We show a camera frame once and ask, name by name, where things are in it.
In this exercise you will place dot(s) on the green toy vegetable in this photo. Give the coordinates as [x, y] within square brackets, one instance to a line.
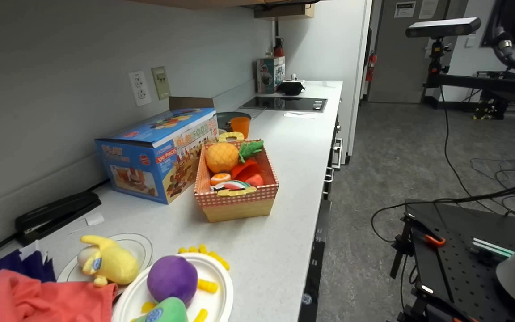
[252, 149]

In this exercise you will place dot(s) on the red toy food piece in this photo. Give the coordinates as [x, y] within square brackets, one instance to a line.
[250, 173]

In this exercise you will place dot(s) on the striped toy food packet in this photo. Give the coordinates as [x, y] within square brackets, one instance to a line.
[234, 187]

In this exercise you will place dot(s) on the yellow toy piece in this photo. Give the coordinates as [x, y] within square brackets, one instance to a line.
[232, 137]

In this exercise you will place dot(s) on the round orange toy fruit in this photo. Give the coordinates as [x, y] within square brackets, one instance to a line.
[223, 158]

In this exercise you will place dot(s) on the toy orange slice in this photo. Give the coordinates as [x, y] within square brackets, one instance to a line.
[221, 178]

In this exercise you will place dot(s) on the black cooktop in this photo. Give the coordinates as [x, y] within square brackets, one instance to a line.
[286, 105]

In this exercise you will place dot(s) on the black pot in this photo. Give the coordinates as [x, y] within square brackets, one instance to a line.
[291, 88]

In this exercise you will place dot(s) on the small grey carton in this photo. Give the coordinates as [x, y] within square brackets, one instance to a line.
[266, 76]

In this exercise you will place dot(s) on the bottle with red cap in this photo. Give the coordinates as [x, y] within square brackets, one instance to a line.
[280, 65]

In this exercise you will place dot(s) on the blue play food box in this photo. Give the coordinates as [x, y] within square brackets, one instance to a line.
[151, 155]

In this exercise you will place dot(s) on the tall white cabinet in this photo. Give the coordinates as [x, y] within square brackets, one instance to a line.
[330, 42]

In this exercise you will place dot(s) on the plain white plate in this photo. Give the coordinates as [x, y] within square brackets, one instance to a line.
[142, 246]

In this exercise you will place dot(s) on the purple plush ball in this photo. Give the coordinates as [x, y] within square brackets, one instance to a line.
[173, 280]

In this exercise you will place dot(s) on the red fire extinguisher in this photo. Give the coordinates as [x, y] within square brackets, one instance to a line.
[371, 67]

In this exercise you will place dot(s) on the white plate with yellow petals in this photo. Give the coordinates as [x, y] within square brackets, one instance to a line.
[210, 305]

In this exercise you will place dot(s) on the wooden upper cabinet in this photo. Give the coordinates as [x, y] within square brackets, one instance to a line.
[210, 3]

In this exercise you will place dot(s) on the yellow plush toy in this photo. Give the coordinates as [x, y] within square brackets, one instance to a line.
[116, 262]

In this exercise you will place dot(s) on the green plush ball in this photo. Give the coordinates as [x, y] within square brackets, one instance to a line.
[166, 312]

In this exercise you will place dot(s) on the orange black clamp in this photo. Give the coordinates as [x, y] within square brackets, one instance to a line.
[436, 240]

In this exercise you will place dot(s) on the black stapler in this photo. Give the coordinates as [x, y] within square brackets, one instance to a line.
[55, 214]

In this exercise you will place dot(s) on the black perforated robot table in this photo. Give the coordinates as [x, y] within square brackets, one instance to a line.
[461, 262]

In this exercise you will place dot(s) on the teal stick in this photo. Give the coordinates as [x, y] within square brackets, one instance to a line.
[493, 248]

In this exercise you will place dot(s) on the pink cloth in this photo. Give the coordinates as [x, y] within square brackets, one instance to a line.
[32, 301]

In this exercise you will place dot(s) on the purple cloth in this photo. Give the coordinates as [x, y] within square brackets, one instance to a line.
[8, 262]

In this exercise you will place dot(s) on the beige wall switch plate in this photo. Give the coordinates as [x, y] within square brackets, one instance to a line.
[162, 83]

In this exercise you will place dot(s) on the white wall outlet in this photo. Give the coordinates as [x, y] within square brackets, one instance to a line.
[141, 88]

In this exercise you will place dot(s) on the black camera stand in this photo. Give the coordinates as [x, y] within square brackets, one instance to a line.
[436, 65]

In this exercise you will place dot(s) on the white wall notice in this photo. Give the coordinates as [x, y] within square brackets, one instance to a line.
[405, 8]

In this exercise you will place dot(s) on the black stereo camera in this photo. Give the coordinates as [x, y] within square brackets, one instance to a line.
[443, 28]

